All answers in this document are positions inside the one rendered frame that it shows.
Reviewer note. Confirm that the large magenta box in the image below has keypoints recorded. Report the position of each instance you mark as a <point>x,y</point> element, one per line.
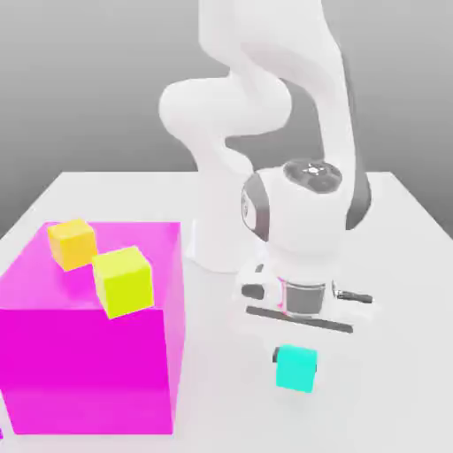
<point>81,368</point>

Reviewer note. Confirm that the small cyan cube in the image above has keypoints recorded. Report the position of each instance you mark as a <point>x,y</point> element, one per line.
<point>295,370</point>

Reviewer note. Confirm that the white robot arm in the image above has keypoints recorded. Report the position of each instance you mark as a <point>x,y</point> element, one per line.
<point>247,106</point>

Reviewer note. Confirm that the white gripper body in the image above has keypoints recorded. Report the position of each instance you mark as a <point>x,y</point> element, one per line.
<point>300,320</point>

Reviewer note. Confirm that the small yellow cube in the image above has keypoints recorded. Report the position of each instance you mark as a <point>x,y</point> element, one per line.
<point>124,283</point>

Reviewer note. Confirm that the small orange cube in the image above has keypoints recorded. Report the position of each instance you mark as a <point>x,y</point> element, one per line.
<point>72,246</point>

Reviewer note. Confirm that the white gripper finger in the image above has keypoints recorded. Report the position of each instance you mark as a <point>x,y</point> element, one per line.
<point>315,368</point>
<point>275,355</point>

